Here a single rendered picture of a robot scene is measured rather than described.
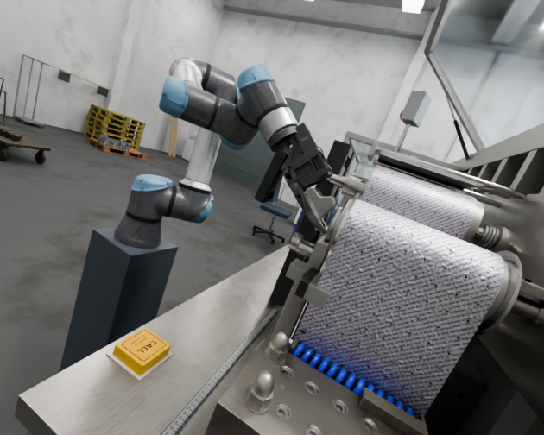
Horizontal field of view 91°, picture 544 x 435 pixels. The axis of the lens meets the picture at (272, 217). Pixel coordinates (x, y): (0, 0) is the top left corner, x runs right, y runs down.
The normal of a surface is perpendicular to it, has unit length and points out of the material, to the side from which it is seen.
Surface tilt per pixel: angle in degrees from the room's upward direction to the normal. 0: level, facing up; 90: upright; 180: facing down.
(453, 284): 90
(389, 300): 90
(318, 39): 90
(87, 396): 0
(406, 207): 92
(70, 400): 0
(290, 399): 0
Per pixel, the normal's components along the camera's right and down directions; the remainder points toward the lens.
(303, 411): 0.35, -0.92
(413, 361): -0.35, 0.07
